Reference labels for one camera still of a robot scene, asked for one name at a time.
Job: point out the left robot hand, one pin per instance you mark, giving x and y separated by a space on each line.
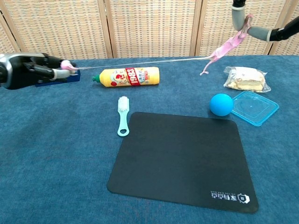
25 70

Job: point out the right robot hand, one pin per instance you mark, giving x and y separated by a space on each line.
259 32

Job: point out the woven rattan folding screen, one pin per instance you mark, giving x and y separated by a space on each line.
149 25

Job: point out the blue ball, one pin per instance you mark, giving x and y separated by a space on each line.
221 104

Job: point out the dark blue toothpaste box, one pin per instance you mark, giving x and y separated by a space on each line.
70 79

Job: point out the bagged bread snack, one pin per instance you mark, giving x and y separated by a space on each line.
245 79

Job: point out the mint green brush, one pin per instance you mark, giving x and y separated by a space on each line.
123 116

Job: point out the blue transparent plastic lid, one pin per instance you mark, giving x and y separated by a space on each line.
254 108

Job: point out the yellow bottle with green cap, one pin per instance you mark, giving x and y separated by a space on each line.
130 77

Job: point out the black mouse pad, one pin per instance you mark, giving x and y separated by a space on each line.
184 161

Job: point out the blue carpet table cover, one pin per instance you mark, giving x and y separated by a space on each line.
58 163

